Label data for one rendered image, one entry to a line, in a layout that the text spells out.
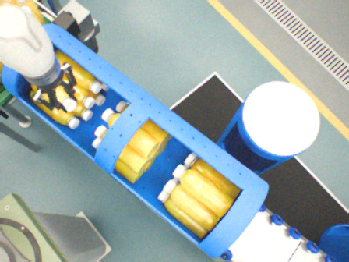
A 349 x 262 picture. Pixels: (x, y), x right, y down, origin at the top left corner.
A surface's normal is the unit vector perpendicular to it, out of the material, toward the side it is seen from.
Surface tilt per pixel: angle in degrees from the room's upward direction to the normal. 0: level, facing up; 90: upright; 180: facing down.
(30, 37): 77
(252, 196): 21
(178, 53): 0
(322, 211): 0
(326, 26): 0
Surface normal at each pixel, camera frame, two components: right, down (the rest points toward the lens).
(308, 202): 0.04, -0.26
